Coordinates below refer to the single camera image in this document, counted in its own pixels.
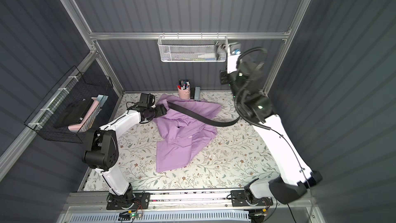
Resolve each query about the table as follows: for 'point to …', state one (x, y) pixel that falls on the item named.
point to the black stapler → (192, 93)
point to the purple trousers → (180, 134)
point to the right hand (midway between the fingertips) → (229, 60)
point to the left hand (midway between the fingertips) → (163, 111)
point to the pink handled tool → (77, 128)
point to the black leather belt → (204, 119)
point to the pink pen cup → (184, 94)
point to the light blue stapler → (197, 93)
